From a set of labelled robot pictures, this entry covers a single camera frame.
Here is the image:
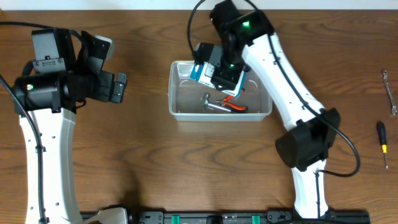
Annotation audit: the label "small claw hammer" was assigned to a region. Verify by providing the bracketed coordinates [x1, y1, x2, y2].
[202, 93, 235, 113]

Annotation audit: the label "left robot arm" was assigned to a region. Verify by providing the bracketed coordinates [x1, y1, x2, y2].
[12, 27, 130, 224]

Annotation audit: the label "black yellow screwdriver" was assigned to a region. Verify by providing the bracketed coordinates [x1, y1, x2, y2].
[376, 121, 389, 169]

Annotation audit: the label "blue white cardboard box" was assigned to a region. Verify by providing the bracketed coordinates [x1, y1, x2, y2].
[190, 62, 246, 97]

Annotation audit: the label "clear plastic container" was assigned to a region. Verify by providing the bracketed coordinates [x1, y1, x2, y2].
[169, 61, 272, 121]

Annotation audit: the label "red handled pliers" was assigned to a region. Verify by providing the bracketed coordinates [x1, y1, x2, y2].
[216, 95, 248, 112]

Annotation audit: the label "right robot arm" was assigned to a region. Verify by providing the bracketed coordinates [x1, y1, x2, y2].
[210, 1, 341, 218]

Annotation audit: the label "silver double-ended wrench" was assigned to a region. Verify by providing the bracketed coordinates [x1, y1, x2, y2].
[381, 70, 397, 116]

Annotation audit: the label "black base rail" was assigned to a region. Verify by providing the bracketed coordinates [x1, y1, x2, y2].
[80, 210, 371, 224]

